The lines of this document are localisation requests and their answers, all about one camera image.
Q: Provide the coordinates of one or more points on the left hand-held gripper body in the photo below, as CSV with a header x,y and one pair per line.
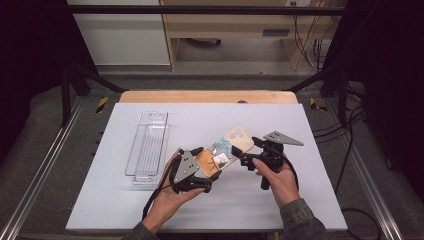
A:
x,y
186,168

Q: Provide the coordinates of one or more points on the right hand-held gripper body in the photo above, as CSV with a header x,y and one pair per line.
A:
x,y
271,153

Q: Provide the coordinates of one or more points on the beige illustrated phone case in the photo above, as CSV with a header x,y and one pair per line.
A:
x,y
224,150

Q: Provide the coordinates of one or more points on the clear plastic storage tray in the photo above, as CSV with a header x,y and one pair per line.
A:
x,y
148,150

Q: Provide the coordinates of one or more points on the person's right hand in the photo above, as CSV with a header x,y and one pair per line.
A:
x,y
280,183

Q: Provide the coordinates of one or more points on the person's left hand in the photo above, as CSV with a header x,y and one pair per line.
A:
x,y
170,203

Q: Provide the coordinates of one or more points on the light wooden desk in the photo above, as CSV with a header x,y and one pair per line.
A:
x,y
233,25

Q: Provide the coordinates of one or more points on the white cabinet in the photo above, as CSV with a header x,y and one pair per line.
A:
x,y
126,36

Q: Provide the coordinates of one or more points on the black curtain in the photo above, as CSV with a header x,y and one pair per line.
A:
x,y
393,83
30,50

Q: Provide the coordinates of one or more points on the black frame strut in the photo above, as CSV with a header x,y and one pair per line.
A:
x,y
65,100
341,96

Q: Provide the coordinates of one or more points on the aluminium rail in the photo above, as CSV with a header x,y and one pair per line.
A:
x,y
370,186
43,160

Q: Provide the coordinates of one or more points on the black horizontal frame bar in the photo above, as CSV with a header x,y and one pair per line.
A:
x,y
200,10

